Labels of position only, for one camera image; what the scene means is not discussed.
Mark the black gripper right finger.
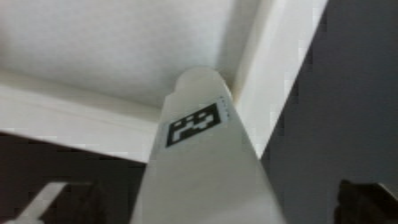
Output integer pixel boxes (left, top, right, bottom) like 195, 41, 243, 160
333, 180, 398, 224

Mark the white desk leg with tag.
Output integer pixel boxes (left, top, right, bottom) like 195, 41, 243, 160
129, 67, 287, 224

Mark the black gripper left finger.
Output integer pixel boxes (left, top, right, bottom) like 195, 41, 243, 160
10, 182, 108, 224

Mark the white desk top tray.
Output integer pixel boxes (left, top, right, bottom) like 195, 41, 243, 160
0, 0, 330, 161

